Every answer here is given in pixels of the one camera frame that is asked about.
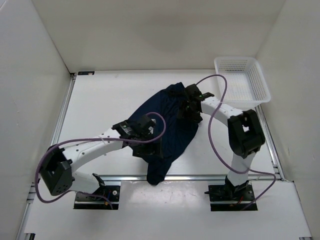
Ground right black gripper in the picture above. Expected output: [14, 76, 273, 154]
[176, 98, 201, 125]

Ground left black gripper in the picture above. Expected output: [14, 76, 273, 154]
[132, 131, 163, 159]

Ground navy blue shorts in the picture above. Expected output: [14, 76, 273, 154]
[128, 82, 199, 186]

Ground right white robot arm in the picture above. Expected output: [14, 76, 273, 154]
[177, 84, 265, 200]

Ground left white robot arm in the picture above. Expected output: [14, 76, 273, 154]
[39, 113, 167, 200]

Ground white plastic mesh basket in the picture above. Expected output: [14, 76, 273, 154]
[214, 56, 271, 110]

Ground small dark label sticker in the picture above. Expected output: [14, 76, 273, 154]
[77, 71, 95, 76]

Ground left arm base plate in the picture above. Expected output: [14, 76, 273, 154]
[73, 173, 121, 210]

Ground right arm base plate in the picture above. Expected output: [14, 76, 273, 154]
[204, 184, 258, 212]

